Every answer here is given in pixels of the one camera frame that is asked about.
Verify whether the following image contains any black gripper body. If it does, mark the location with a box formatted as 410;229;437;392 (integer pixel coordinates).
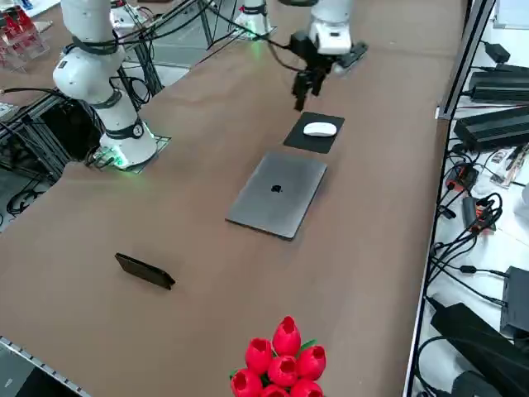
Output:
288;33;341;76

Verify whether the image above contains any white computer mouse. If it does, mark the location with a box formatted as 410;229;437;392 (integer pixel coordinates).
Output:
303;122;337;137

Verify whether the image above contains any dark green model phone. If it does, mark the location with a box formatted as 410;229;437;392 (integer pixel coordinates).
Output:
114;251;177;291

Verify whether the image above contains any black mouse pad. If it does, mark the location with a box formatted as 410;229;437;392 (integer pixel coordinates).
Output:
283;110;346;155

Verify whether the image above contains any grey closed laptop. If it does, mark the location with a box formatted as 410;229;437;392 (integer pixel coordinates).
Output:
225;150;329;241

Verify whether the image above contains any orange and black device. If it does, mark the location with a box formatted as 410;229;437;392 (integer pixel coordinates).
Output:
446;162;480;192

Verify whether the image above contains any long black power supply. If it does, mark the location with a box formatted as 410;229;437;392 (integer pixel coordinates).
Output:
469;69;529;104
453;106;529;152

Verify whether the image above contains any small black power adapter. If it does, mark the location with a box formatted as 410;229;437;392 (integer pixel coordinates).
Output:
484;41;512;64

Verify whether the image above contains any grey device with orange plugs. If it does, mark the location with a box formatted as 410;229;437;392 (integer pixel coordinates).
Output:
461;194;497;236

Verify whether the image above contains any clear acrylic shelf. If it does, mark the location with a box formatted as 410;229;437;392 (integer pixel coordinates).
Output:
0;6;53;71

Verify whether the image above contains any black box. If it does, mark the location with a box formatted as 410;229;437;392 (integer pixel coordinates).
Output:
499;265;529;337

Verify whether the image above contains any large black power supply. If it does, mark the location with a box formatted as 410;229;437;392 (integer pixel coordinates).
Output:
427;303;529;397

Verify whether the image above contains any aluminium frame post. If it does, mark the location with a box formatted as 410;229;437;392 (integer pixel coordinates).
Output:
436;0;497;121

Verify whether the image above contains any silver metal rail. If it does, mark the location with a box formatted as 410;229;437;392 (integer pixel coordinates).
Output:
0;334;92;397

